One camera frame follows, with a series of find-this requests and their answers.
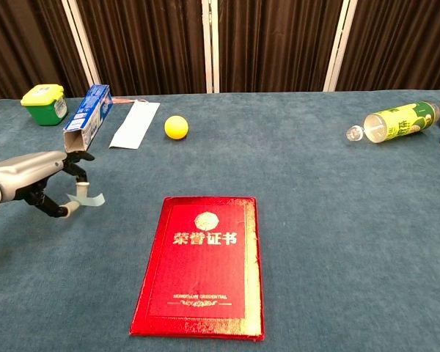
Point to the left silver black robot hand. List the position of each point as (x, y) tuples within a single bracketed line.
[(25, 169)]

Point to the small light blue strip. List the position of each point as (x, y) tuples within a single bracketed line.
[(92, 200)]

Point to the red certificate booklet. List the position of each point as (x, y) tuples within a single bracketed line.
[(201, 264)]

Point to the green container with yellow lid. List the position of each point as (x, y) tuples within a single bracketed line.
[(45, 106)]

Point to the blue toothpaste box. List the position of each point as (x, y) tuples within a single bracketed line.
[(89, 117)]

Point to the white paper bookmark with tassel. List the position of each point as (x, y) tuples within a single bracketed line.
[(135, 122)]

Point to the yellow ball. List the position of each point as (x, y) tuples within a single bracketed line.
[(176, 127)]

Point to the dark brown folding screen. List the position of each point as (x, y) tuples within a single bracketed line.
[(154, 40)]

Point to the teal table cloth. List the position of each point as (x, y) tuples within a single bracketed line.
[(315, 220)]

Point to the plastic bottle with green label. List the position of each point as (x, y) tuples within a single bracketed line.
[(399, 121)]

